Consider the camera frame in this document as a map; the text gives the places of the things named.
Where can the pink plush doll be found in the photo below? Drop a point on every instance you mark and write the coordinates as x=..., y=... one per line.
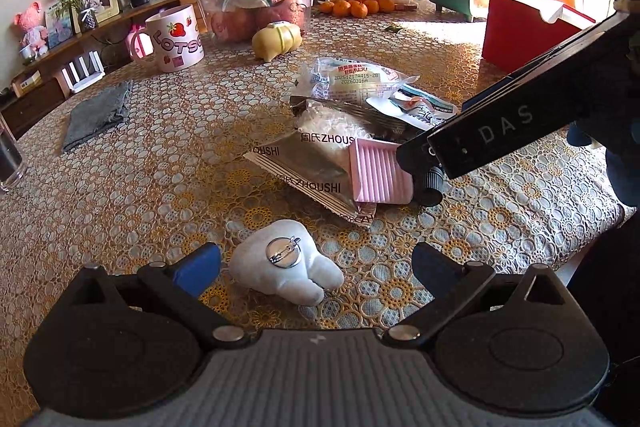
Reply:
x=31, y=29

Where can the desktop with lace tablecloth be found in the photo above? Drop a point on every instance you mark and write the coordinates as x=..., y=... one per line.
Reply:
x=165, y=187

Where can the orange tangerine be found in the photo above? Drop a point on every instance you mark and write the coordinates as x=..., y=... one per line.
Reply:
x=371, y=5
x=358, y=10
x=326, y=7
x=342, y=9
x=386, y=4

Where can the pink ribbed tray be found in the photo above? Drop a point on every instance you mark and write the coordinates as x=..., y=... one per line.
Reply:
x=375, y=172

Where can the clear drinking glass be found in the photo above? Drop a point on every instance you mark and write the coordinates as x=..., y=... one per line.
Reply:
x=9, y=157

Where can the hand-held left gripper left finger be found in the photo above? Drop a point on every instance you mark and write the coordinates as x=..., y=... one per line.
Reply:
x=197, y=268

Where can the clear printed bread packet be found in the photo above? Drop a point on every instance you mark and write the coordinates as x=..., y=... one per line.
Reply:
x=345, y=79

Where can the white torn wrapper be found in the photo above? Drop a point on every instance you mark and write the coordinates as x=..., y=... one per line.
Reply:
x=415, y=107

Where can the wooden television cabinet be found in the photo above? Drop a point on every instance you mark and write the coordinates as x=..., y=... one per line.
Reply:
x=35, y=107

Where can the yellow plush toy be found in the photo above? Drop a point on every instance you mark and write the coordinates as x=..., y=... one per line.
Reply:
x=275, y=39

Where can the red cardboard box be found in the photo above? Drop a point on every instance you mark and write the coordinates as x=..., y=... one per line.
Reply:
x=525, y=37

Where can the silver snack packet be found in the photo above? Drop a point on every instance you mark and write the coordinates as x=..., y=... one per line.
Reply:
x=300, y=162

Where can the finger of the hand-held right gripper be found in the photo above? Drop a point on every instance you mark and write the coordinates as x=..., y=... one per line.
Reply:
x=420, y=154

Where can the grey folded cloth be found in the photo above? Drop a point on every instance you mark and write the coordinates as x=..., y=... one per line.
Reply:
x=97, y=117

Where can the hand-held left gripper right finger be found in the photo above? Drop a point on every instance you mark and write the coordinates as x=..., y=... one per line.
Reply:
x=436, y=268

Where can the person's right hand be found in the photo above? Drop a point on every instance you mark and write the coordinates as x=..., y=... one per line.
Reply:
x=582, y=136

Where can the white router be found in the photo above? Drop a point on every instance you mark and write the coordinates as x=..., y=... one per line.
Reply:
x=82, y=72

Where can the small green leaf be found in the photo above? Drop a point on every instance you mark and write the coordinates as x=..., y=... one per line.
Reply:
x=394, y=27

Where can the pink strawberry mug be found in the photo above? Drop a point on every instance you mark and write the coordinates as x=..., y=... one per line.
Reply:
x=175, y=39

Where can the small yellow box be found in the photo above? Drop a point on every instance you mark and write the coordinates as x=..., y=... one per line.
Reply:
x=27, y=82

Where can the blue picture card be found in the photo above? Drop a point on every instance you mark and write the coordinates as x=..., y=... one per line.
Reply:
x=60, y=29

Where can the white plush toy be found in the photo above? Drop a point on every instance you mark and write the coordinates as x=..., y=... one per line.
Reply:
x=280, y=279

